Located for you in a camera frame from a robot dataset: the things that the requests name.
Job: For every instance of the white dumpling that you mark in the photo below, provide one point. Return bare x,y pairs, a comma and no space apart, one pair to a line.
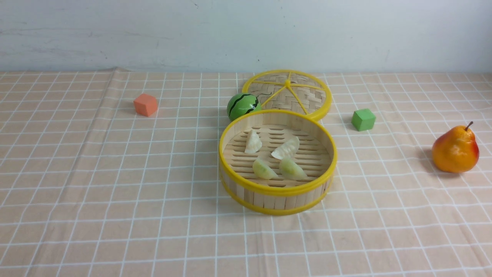
287,149
253,142

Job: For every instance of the green dumpling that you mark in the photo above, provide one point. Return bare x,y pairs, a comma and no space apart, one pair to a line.
290,170
262,170

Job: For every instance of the white dumpling front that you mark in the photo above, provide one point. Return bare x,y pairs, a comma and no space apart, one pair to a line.
287,149

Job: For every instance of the woven bamboo steamer lid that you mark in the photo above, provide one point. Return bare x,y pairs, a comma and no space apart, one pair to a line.
291,90

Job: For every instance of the bamboo steamer tray yellow rim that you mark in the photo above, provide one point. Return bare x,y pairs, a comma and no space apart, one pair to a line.
317,156

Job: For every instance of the green toy watermelon ball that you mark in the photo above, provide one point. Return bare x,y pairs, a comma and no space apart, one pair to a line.
242,104

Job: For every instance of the orange foam cube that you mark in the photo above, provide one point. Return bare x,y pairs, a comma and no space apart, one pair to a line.
145,105

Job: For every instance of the green foam cube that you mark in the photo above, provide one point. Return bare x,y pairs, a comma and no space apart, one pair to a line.
363,119

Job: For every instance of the peach checkered tablecloth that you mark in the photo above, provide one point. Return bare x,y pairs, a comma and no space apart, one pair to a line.
90,188

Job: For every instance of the orange yellow toy pear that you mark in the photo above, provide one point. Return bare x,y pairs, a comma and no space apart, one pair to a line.
456,151

